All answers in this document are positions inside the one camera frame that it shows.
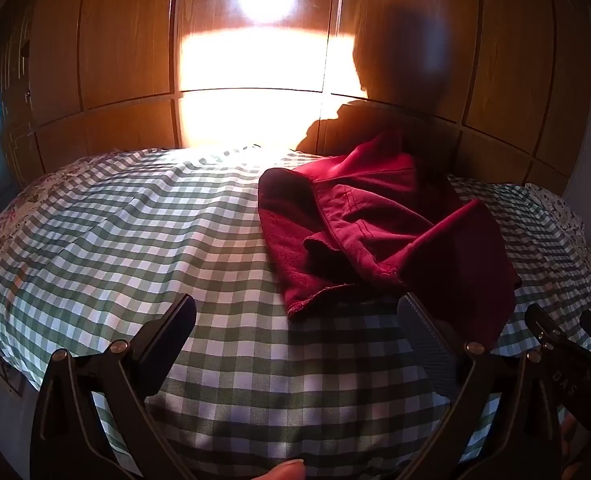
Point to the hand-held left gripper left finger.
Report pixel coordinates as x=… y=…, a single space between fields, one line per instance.
x=173 y=332

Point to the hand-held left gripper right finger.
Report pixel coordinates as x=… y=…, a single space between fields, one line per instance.
x=425 y=345

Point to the red garment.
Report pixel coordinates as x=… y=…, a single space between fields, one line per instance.
x=375 y=210

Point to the person's right hand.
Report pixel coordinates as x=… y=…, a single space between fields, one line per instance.
x=570 y=445

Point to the person's left hand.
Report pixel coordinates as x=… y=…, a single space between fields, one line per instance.
x=285 y=471

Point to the green checked bed cover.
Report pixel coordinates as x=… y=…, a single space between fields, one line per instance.
x=150 y=235

